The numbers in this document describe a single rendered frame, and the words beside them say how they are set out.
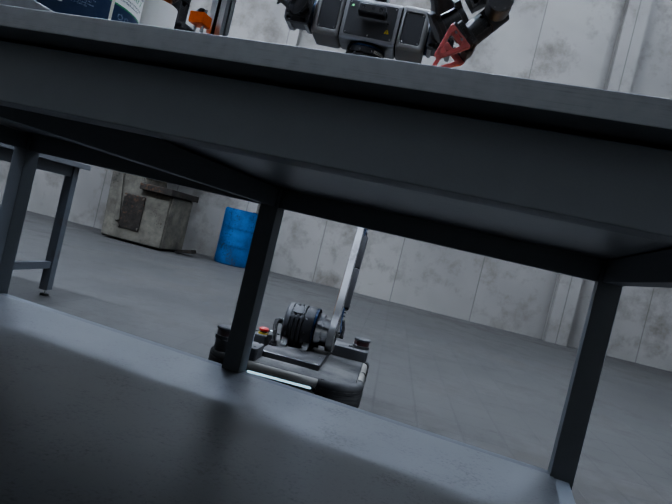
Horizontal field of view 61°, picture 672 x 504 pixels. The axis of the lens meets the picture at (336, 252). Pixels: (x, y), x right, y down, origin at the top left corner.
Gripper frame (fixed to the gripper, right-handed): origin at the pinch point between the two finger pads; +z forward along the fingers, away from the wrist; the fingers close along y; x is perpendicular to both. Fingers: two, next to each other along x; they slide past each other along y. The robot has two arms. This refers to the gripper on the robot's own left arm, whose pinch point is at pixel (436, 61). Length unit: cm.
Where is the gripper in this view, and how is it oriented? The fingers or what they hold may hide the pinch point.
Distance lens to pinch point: 149.4
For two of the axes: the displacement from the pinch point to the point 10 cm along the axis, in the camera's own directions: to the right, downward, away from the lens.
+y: -0.9, 0.1, -10.0
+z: -7.9, 6.0, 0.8
